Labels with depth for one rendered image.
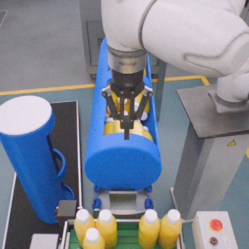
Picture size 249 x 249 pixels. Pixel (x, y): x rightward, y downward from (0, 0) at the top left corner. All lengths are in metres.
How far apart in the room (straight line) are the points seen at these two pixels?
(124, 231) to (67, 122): 1.66
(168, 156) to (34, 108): 1.43
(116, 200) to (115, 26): 0.68
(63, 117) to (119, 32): 2.16
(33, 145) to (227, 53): 1.07
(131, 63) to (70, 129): 1.98
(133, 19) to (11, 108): 1.03
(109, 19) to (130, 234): 0.80
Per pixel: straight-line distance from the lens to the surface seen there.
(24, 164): 1.45
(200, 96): 1.49
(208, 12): 0.45
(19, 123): 1.34
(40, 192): 1.66
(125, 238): 1.09
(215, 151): 1.51
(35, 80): 3.50
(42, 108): 1.38
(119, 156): 0.93
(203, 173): 1.64
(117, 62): 0.58
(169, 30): 0.45
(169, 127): 2.73
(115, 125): 1.02
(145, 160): 0.95
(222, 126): 1.33
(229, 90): 1.34
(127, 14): 0.50
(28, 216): 2.07
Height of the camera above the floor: 1.90
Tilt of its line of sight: 45 degrees down
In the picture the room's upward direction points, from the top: straight up
